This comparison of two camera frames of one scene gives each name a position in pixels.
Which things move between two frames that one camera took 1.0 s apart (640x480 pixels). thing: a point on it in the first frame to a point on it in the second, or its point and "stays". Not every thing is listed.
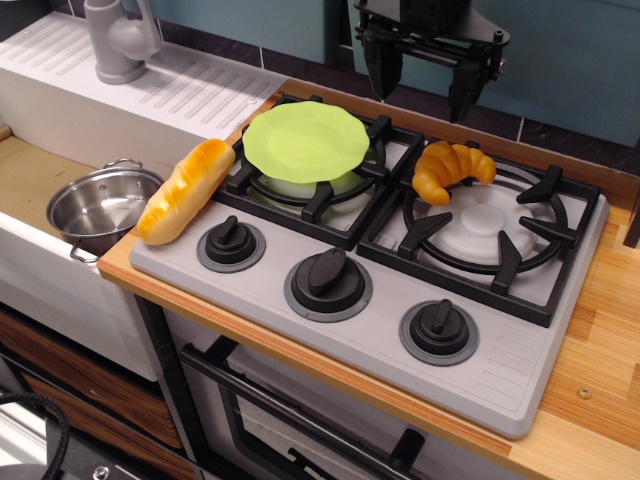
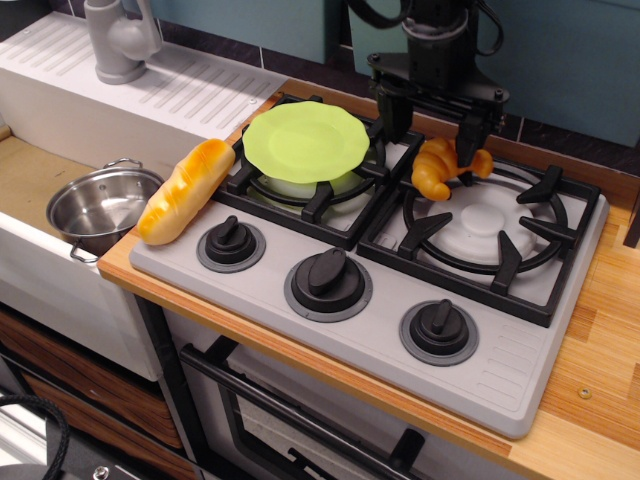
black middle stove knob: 328,286 stays
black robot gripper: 454,32 to 392,73
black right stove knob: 438,334 stays
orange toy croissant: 442,163 stays
